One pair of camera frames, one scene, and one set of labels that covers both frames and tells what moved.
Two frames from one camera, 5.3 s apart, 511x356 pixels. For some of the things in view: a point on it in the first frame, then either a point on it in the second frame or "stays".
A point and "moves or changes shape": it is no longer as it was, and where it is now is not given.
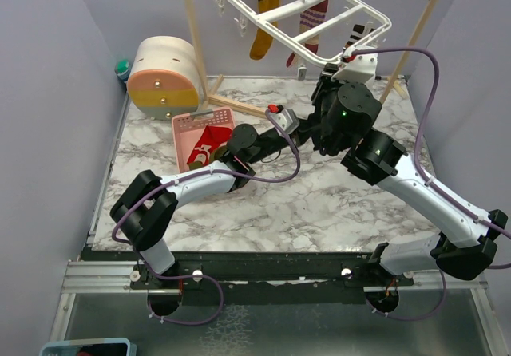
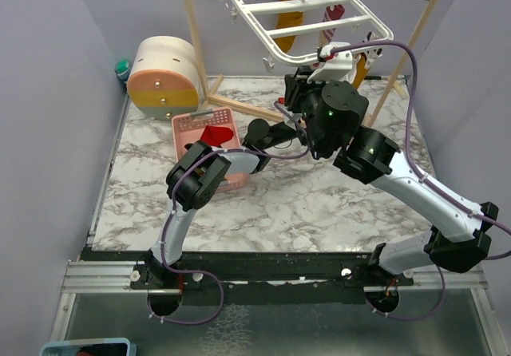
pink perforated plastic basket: [188, 132] stays
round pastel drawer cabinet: [164, 80] stays
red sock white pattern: [211, 138] stays
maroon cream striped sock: [310, 20] → [330, 15]
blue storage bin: [112, 346] stays
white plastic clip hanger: [316, 17] moves or changes shape
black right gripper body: [325, 90] → [303, 97]
